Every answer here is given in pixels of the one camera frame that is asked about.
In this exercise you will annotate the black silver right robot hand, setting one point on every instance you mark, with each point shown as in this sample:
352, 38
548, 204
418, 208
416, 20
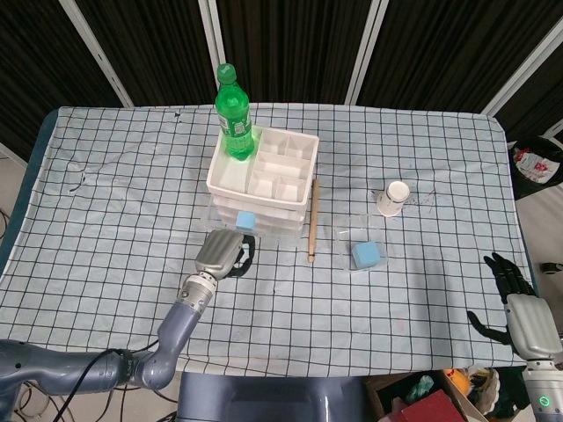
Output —
530, 323

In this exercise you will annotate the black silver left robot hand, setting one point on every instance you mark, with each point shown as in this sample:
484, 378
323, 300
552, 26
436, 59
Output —
220, 252

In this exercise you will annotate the small blue foam cube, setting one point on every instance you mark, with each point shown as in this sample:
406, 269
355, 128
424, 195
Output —
245, 221

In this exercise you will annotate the clear plastic drawer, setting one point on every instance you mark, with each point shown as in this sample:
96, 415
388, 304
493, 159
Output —
268, 226

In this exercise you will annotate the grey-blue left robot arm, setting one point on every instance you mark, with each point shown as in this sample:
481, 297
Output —
176, 329

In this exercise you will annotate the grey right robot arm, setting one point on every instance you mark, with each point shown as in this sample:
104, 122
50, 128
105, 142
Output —
543, 387

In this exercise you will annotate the cardboard box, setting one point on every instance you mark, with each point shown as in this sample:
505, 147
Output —
457, 397

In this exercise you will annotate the crumpled plastic bags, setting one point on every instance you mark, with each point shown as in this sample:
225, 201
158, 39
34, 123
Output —
484, 387

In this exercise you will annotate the wooden stick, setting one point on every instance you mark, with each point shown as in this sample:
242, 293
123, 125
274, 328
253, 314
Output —
314, 220

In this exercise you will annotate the checkered white tablecloth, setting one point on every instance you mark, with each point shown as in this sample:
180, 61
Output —
132, 198

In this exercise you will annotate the clear plastic container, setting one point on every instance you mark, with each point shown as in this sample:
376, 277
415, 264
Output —
345, 237

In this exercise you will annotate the green plastic bottle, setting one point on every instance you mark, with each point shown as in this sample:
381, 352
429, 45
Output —
235, 118

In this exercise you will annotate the large blue foam block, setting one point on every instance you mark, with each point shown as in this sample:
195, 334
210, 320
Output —
365, 255

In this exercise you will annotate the grey-blue robot torso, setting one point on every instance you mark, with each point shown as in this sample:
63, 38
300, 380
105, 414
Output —
264, 397

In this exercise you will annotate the black trash bag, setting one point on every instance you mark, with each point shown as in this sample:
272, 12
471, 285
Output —
534, 167

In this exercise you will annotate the white paper cup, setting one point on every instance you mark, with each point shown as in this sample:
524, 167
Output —
392, 200

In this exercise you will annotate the white plastic drawer unit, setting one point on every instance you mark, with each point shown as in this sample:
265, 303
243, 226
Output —
272, 167

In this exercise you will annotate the white partition post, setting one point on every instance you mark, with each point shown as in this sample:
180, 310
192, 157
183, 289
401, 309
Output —
210, 31
523, 74
99, 53
367, 48

